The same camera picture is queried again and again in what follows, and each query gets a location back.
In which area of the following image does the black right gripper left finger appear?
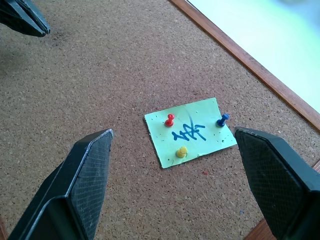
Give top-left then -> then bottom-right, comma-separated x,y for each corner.
8,128 -> 114,240

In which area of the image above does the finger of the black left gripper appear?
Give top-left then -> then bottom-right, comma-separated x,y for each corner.
0,0 -> 48,38
19,0 -> 51,35

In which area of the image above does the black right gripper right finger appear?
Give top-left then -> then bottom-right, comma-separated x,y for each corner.
234,126 -> 320,240

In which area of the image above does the blue push pin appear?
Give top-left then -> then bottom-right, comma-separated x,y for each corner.
216,113 -> 230,128

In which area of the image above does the green paper note blue scribble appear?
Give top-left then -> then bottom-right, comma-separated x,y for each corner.
143,97 -> 238,169

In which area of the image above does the yellow push pin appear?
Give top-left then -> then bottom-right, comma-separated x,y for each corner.
175,146 -> 189,159

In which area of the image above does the red push pin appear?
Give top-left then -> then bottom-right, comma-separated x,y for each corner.
164,113 -> 176,128

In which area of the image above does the cork board with wooden frame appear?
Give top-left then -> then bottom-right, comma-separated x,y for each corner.
0,0 -> 320,240

